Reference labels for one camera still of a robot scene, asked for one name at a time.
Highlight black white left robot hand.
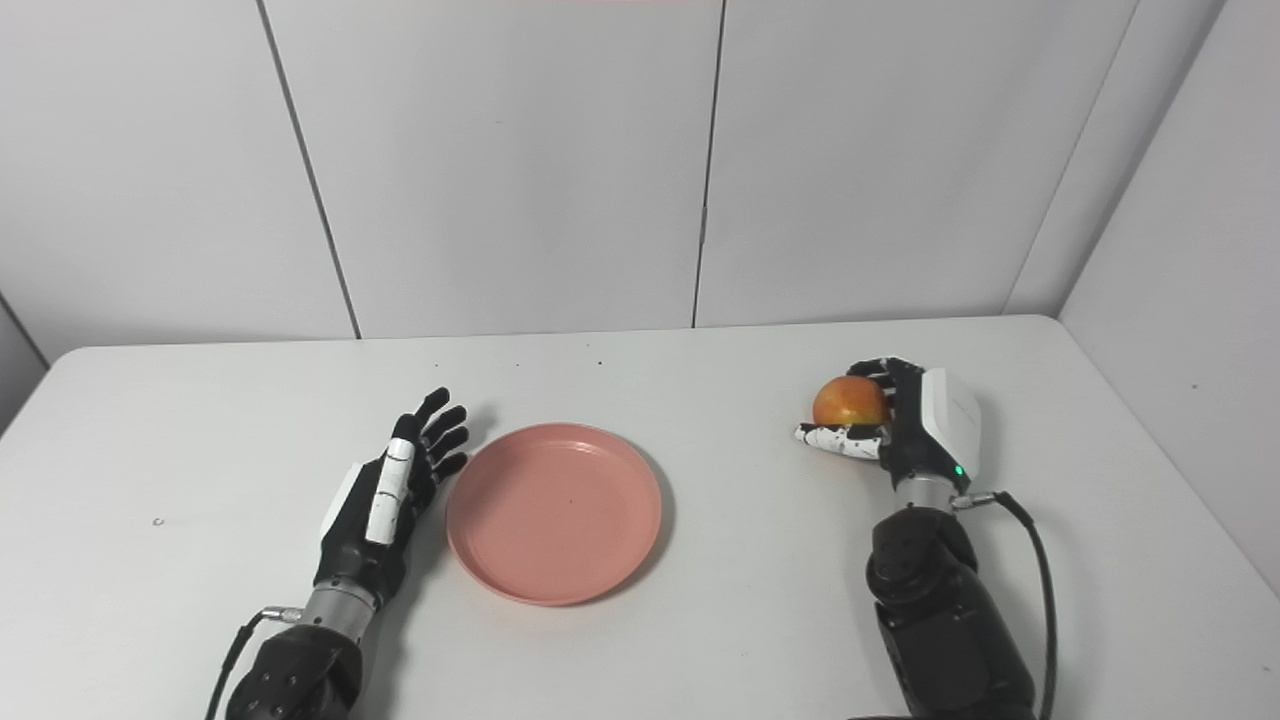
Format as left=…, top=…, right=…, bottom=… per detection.
left=313, top=387, right=470, bottom=607

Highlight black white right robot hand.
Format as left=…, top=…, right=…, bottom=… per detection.
left=795, top=357, right=984, bottom=494

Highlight red yellow apple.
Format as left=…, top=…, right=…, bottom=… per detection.
left=812, top=375, right=892, bottom=430

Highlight pink round plate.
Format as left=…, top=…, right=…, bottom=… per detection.
left=446, top=423, right=664, bottom=608

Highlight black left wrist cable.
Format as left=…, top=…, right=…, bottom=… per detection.
left=204, top=604, right=302, bottom=720

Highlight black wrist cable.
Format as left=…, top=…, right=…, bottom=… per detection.
left=949, top=489, right=1060, bottom=720
left=204, top=604, right=302, bottom=720

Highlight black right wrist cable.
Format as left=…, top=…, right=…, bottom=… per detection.
left=949, top=489, right=1060, bottom=720

